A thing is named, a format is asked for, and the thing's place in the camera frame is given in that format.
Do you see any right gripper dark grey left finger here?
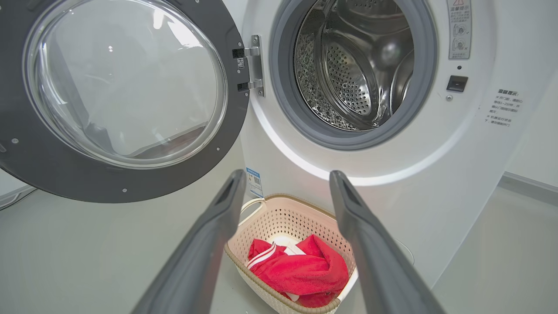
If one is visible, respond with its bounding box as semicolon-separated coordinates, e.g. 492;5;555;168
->
132;169;247;314

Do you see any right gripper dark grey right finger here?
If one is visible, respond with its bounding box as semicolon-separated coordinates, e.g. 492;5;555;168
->
329;170;446;314

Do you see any red white-striped garment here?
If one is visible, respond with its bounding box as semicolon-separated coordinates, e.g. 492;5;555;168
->
245;234;349;308

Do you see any dark grey washing machine door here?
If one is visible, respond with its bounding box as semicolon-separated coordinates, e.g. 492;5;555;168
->
0;0;250;204

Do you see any cream perforated laundry basket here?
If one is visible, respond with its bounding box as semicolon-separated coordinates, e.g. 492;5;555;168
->
224;194;359;314

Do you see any white front-load washing machine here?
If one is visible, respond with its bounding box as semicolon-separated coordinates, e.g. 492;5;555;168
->
222;0;558;288

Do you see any stainless steel washing machine drum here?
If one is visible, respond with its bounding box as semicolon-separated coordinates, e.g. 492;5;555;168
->
294;0;415;131

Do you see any metal door hinge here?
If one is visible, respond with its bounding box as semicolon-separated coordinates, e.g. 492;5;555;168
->
232;35;265;97

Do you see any black door latch socket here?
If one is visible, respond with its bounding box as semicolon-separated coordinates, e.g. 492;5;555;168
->
446;75;469;93

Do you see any printed Chinese instruction label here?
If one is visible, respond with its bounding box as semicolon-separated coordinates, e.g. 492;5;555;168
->
485;89;524;128

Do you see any round drain filter cover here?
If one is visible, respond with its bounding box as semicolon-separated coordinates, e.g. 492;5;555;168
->
395;239;415;266

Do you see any blue energy label sticker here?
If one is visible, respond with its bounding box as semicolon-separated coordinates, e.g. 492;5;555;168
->
246;167;264;198

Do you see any grey warning sticker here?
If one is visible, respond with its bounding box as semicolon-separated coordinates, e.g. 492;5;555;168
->
447;0;472;60

